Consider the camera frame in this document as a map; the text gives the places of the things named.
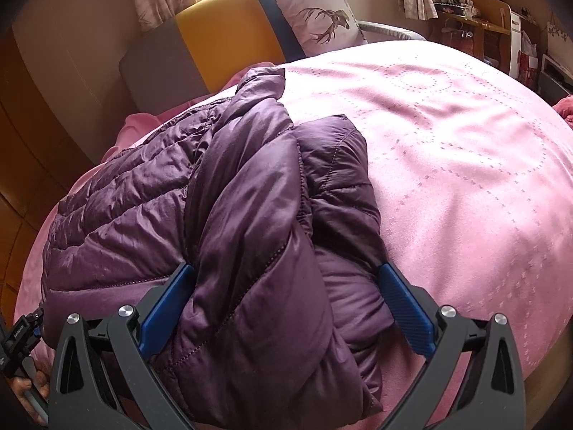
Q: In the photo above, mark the cluttered wooden desk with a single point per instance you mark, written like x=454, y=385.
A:
x=480, y=28

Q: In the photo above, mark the grey yellow blue headboard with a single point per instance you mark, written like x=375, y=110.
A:
x=195, y=53

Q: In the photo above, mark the white cabinet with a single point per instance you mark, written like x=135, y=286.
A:
x=524, y=57

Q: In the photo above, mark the white metal bed rail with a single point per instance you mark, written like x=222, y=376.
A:
x=389, y=32

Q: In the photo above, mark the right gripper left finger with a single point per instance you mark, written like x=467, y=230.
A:
x=81, y=393

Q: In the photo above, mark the wooden wardrobe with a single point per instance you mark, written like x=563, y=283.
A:
x=39, y=163

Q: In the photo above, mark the pink dotted bed quilt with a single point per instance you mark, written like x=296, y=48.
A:
x=473, y=172

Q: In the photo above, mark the red ruffled blanket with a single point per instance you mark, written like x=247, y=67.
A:
x=564, y=108

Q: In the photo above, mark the white deer print pillow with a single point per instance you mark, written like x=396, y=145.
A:
x=322, y=25

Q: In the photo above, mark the purple quilted down jacket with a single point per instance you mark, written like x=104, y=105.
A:
x=281, y=225

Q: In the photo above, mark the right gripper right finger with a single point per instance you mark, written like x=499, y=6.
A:
x=491, y=394

